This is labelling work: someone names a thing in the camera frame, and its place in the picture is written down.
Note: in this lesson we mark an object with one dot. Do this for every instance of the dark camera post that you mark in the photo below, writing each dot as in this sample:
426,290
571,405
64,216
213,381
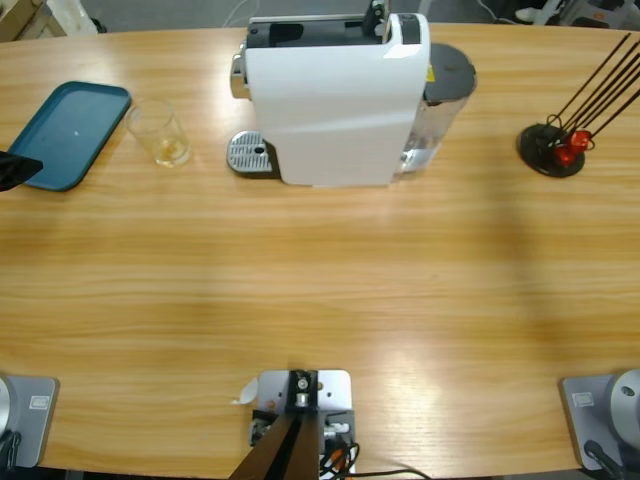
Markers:
290,450

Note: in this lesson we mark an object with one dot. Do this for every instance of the clear water tank black lid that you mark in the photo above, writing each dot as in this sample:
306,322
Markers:
450,70

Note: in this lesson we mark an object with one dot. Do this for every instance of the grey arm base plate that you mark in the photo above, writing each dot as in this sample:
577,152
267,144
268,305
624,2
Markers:
35,425
585,415

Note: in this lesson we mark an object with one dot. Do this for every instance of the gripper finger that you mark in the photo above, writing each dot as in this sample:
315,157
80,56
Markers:
15,170

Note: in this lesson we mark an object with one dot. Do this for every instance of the clear drinking glass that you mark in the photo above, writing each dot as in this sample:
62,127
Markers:
160,135

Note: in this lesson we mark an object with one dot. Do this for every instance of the black orange device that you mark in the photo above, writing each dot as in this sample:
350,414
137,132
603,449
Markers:
595,20

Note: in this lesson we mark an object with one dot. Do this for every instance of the teal plastic tray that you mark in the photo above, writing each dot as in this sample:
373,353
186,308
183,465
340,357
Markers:
75,125

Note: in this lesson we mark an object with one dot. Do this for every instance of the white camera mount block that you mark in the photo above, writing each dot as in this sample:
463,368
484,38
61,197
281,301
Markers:
335,390

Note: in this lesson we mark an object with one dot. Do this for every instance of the white foam packing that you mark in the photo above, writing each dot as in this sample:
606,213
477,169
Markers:
70,17

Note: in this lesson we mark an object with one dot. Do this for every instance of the black capsule holder with rods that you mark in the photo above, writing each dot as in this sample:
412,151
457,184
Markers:
537,150

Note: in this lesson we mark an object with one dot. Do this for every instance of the white paper tab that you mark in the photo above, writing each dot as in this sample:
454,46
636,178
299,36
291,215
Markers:
247,392

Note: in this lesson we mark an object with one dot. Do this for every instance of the white capsule coffee machine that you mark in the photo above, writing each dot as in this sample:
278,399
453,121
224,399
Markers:
330,110

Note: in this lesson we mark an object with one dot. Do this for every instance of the cardboard box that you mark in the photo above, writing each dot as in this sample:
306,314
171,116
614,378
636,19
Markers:
20,20

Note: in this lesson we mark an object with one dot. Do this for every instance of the red coffee capsule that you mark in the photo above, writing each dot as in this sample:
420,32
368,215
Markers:
565,156
582,138

